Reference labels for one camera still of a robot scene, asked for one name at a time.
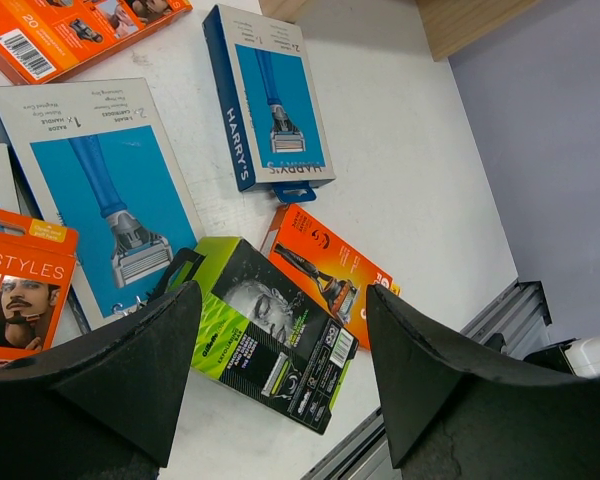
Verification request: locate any Harry's razor box right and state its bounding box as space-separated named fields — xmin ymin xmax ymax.
xmin=203 ymin=4 xmax=336 ymax=204

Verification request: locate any orange styler box back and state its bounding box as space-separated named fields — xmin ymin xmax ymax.
xmin=0 ymin=0 xmax=193 ymax=85

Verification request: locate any Harry's razor box middle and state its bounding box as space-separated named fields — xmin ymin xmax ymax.
xmin=0 ymin=78 xmax=204 ymax=329

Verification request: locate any orange styler box left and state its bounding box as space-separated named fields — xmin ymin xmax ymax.
xmin=0 ymin=209 xmax=79 ymax=368

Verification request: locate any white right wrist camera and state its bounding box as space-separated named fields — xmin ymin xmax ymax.
xmin=565 ymin=336 xmax=600 ymax=378

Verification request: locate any orange styler box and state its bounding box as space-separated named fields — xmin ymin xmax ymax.
xmin=0 ymin=209 xmax=79 ymax=368
xmin=0 ymin=0 xmax=193 ymax=85

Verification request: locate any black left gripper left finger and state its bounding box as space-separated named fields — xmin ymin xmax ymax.
xmin=0 ymin=281 xmax=202 ymax=479

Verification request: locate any wooden shelf unit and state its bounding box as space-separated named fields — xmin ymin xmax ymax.
xmin=259 ymin=1 xmax=539 ymax=62

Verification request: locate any orange Gillette Fusion5 box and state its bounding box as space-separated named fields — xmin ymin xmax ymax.
xmin=260 ymin=204 xmax=400 ymax=350

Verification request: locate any black green GilletteLabs box lower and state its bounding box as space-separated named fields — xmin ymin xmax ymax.
xmin=152 ymin=237 xmax=358 ymax=434

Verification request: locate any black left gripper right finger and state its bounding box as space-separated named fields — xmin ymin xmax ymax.
xmin=367 ymin=285 xmax=600 ymax=479

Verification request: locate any aluminium rail base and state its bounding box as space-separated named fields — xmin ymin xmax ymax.
xmin=299 ymin=279 xmax=554 ymax=480

